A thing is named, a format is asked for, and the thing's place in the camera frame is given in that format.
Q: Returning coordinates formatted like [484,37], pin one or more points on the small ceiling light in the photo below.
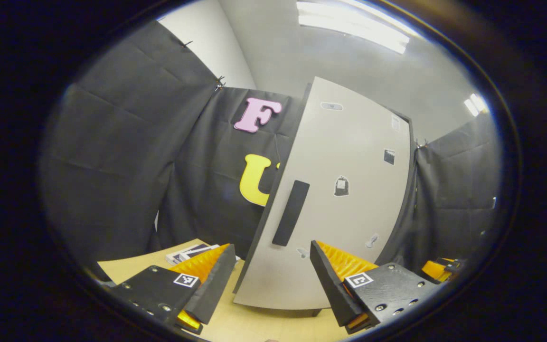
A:
[475,104]

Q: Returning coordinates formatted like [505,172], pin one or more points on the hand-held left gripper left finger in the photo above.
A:
[216,285]

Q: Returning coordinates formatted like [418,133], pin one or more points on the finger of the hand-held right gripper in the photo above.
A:
[432,269]

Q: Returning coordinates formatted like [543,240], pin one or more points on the grey cabinet door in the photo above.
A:
[340,142]

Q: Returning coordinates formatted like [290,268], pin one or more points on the large ceiling light panel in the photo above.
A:
[354,26]

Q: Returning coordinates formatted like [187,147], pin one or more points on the black backdrop cloth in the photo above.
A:
[112,142]

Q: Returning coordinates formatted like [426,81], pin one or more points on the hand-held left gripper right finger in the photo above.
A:
[331,285]

